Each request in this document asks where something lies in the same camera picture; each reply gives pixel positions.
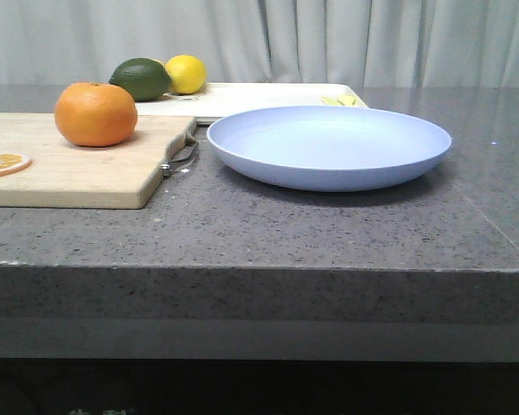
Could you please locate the green lime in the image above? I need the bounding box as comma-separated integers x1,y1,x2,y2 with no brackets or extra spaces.
109,57,172,102

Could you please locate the white curtain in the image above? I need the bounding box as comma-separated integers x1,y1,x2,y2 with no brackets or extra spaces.
0,1,519,87

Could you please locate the white plastic tray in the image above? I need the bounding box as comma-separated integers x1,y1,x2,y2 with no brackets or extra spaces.
137,82,367,125

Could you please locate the light blue plate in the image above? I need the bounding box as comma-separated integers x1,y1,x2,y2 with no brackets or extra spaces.
207,105,452,192

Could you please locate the grey cutting board strap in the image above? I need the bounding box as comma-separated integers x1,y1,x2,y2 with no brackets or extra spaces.
161,131,200,178

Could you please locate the yellow lemon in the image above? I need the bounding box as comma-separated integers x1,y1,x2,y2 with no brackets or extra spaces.
164,54,207,94

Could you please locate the orange fruit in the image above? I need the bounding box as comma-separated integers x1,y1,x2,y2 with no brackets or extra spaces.
54,82,138,147

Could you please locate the orange slice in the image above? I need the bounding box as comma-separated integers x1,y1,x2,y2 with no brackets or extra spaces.
0,153,32,176

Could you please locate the wooden cutting board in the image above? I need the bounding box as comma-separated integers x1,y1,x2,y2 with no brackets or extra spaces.
0,112,196,209

